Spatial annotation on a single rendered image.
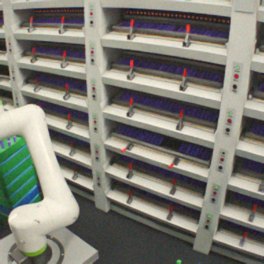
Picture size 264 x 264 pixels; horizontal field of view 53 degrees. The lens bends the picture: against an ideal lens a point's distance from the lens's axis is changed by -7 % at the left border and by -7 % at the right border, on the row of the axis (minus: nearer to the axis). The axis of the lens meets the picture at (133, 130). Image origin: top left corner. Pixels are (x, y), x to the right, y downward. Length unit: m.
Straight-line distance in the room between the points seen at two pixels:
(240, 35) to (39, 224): 1.03
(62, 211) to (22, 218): 0.16
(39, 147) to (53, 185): 0.16
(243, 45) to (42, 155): 0.88
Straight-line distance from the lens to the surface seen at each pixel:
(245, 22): 1.10
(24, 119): 1.18
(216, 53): 1.15
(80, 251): 1.27
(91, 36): 1.42
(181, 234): 1.74
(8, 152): 1.66
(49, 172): 1.15
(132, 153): 1.50
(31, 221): 1.10
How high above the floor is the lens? 1.32
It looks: 28 degrees down
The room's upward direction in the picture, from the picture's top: 1 degrees clockwise
